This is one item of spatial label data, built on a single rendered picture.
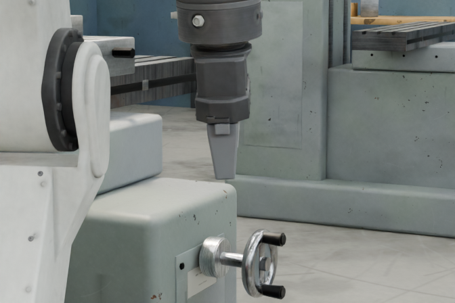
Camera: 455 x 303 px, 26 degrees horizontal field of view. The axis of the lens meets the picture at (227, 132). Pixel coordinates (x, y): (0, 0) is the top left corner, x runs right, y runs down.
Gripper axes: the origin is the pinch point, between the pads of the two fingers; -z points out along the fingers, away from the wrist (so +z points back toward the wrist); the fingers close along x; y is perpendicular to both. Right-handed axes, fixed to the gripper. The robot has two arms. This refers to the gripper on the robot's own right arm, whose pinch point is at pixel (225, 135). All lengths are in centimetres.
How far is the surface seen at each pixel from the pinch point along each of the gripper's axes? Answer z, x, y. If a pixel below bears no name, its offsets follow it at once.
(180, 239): -33, 51, 12
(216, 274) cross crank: -41, 53, 6
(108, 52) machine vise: -6, 75, 25
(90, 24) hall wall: -132, 821, 171
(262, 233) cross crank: -33, 52, -2
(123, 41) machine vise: -5, 80, 23
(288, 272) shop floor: -135, 256, -7
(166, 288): -40, 46, 14
